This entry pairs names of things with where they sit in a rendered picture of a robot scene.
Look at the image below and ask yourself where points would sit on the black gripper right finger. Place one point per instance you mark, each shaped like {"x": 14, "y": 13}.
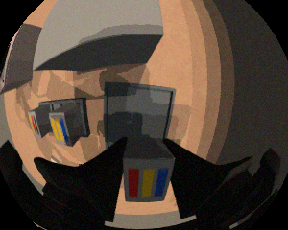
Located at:
{"x": 195, "y": 180}

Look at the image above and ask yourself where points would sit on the beige flat bar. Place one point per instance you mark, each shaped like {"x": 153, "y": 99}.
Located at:
{"x": 53, "y": 159}

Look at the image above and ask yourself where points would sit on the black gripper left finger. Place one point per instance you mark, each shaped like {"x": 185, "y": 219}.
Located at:
{"x": 98, "y": 180}

